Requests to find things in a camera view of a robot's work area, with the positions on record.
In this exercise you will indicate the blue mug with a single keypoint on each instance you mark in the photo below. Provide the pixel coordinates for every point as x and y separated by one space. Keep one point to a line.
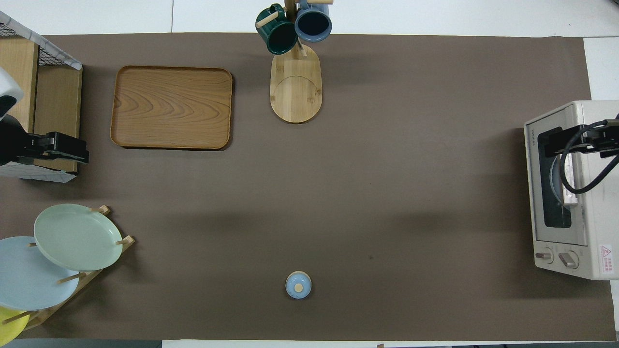
313 24

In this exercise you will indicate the wooden plate rack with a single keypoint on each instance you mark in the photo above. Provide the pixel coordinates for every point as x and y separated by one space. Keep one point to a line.
126 243

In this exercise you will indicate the cream toaster oven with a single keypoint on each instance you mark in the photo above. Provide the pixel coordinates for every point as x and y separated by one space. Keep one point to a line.
599 227

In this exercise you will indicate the brown wooden tray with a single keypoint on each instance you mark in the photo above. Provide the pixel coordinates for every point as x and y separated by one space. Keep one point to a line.
171 108

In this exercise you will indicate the light blue round plate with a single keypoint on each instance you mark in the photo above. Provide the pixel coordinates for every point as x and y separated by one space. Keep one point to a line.
552 181
29 285

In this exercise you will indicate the wooden mug tree stand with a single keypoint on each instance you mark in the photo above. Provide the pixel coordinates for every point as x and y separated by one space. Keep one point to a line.
296 92

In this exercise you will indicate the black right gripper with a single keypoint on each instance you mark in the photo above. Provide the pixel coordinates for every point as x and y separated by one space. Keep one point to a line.
607 140

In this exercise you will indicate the yellow plate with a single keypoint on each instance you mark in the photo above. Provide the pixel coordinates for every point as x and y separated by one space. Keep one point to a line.
9 328

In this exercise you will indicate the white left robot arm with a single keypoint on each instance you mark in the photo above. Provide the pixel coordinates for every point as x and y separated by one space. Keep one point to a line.
7 89

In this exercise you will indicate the dark green mug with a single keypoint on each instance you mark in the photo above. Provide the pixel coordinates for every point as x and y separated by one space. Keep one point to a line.
280 36

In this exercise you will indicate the pale green plate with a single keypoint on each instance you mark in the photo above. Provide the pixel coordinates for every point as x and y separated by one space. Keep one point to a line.
77 237

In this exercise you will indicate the brown table mat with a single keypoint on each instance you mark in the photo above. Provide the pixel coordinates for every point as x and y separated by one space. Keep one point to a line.
338 193

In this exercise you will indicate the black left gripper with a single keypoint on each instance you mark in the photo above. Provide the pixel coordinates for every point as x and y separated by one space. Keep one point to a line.
12 142

